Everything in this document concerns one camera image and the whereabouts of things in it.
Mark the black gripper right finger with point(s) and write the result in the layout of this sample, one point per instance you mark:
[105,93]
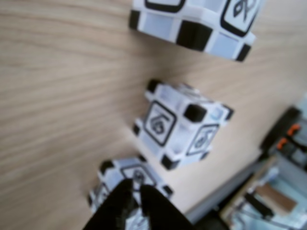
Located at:
[163,213]

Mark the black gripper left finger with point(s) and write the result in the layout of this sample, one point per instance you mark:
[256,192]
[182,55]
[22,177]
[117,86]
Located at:
[110,210]

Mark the white cube diamond symbol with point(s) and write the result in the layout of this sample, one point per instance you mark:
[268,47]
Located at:
[182,134]

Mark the white cube crossed symbol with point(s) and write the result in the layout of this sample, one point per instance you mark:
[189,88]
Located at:
[158,24]

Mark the white cube lightning symbol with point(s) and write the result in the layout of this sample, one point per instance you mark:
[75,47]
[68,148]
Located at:
[144,172]

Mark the black device with orange parts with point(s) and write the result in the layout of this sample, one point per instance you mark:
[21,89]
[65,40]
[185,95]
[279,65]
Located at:
[275,134]

